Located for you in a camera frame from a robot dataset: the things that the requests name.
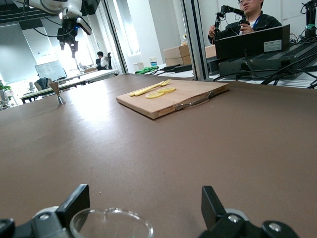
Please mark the small clear glass cup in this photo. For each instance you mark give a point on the small clear glass cup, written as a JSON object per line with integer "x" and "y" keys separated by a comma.
{"x": 111, "y": 223}

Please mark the whiteboard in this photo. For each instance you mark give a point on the whiteboard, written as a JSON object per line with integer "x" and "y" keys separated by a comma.
{"x": 50, "y": 70}

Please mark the black power adapter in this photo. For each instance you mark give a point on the black power adapter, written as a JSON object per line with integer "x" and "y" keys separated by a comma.
{"x": 180, "y": 68}

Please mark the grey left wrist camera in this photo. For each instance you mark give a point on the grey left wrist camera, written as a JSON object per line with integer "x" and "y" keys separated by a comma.
{"x": 84, "y": 24}

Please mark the black equipment chassis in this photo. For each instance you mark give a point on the black equipment chassis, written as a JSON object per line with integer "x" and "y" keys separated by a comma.
{"x": 297, "y": 53}

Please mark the aluminium camera mount post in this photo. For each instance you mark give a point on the aluminium camera mount post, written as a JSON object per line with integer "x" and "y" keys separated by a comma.
{"x": 198, "y": 49}

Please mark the white bin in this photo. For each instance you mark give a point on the white bin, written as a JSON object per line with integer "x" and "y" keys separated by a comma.
{"x": 138, "y": 67}

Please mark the operator in dark jacket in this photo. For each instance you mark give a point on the operator in dark jacket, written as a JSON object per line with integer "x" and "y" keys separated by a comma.
{"x": 265, "y": 21}

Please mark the yellow plastic fork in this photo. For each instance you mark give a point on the yellow plastic fork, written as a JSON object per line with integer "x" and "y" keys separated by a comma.
{"x": 166, "y": 82}

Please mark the steel double jigger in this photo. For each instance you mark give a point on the steel double jigger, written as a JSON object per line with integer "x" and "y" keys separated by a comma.
{"x": 59, "y": 99}

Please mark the green potted plant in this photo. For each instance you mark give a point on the green potted plant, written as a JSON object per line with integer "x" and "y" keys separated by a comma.
{"x": 4, "y": 87}

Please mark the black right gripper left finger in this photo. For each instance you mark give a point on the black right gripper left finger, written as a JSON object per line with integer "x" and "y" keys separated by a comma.
{"x": 74, "y": 200}

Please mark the cardboard box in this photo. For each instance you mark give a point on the cardboard box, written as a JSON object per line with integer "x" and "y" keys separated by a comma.
{"x": 175, "y": 52}
{"x": 210, "y": 51}
{"x": 177, "y": 61}

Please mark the grey window frame post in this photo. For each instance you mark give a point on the grey window frame post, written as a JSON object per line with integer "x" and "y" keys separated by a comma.
{"x": 116, "y": 37}

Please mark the brown table cover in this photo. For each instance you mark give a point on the brown table cover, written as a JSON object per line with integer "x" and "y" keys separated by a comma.
{"x": 173, "y": 148}

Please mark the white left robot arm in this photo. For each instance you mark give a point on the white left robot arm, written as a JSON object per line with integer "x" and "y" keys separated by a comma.
{"x": 49, "y": 3}

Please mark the lemon slice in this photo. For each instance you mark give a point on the lemon slice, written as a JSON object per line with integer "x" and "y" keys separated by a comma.
{"x": 166, "y": 89}
{"x": 154, "y": 95}

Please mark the black labelled device panel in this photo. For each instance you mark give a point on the black labelled device panel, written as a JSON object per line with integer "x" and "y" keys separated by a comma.
{"x": 247, "y": 44}

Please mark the white paper cup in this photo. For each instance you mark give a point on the white paper cup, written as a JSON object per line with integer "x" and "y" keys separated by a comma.
{"x": 153, "y": 61}

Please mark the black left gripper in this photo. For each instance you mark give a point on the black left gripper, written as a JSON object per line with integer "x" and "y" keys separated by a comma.
{"x": 68, "y": 31}

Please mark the green cloth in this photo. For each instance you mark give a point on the green cloth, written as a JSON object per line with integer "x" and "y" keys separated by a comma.
{"x": 146, "y": 70}

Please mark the wooden cutting board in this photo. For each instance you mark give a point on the wooden cutting board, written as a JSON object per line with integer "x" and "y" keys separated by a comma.
{"x": 173, "y": 101}

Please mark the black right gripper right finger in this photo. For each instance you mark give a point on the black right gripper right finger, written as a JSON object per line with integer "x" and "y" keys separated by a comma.
{"x": 211, "y": 205}

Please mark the long white desk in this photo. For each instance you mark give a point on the long white desk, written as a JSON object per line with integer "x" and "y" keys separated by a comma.
{"x": 81, "y": 77}

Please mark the seated person in background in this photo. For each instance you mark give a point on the seated person in background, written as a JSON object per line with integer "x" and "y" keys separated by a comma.
{"x": 102, "y": 62}

